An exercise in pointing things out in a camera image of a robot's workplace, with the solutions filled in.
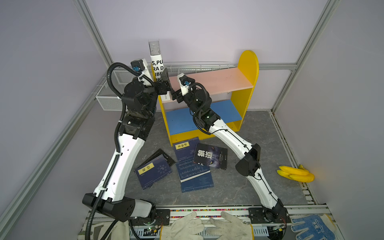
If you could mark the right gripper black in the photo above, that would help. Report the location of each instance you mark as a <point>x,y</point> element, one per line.
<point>182,96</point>

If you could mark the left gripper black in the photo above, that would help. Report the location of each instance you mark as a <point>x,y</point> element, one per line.
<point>166,82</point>

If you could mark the white book black lettering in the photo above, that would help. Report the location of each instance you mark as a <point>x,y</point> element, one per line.
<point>158,69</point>

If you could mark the black wolf cover book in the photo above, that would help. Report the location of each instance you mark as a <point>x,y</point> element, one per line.
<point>211,156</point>

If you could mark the blue book with barcode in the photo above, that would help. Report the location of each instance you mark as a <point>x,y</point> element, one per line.
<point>188,170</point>

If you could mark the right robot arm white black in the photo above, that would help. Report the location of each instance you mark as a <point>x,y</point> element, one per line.
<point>198,100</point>

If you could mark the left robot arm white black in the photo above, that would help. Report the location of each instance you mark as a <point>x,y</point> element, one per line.
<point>139,104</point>

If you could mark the yellow shelf pink blue boards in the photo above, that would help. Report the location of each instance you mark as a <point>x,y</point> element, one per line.
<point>231,107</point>

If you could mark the blue book yellow label top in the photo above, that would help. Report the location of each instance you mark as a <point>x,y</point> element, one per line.
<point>185,150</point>

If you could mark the white mesh basket left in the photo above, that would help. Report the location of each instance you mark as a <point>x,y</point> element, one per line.
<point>107,99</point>

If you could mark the dark blue book left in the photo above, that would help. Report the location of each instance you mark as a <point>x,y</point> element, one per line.
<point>153,172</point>

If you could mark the blue bottom book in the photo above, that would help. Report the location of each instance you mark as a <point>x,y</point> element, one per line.
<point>199,183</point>

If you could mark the white work glove centre left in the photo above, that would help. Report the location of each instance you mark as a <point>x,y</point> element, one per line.
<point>186,228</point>

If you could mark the white work glove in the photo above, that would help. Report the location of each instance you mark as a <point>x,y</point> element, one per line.
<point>186,228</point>
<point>231,229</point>

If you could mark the yellow bananas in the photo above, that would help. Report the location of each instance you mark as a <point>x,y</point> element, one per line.
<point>299,174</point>

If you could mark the white work glove centre right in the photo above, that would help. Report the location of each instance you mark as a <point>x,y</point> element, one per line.
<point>231,229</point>

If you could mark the white glove far left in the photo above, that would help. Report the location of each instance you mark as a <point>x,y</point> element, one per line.
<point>120,231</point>

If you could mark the blue dotted glove right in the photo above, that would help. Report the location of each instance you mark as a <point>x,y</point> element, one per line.
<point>314,227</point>

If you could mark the white wire rack rear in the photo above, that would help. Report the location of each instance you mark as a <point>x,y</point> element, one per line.
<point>207,66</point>

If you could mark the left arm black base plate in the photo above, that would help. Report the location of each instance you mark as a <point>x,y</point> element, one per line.
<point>159,217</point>

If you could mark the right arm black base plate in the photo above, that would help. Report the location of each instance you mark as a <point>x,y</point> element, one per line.
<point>261,215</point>

